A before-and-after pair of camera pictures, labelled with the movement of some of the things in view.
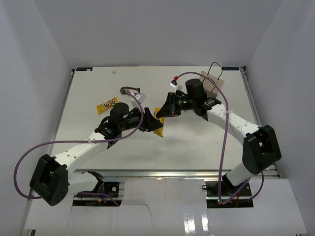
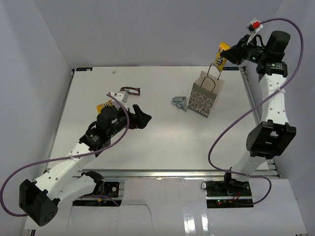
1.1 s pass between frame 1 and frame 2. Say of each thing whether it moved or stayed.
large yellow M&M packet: stayed
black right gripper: moved
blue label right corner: stayed
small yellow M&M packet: moved
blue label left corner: stayed
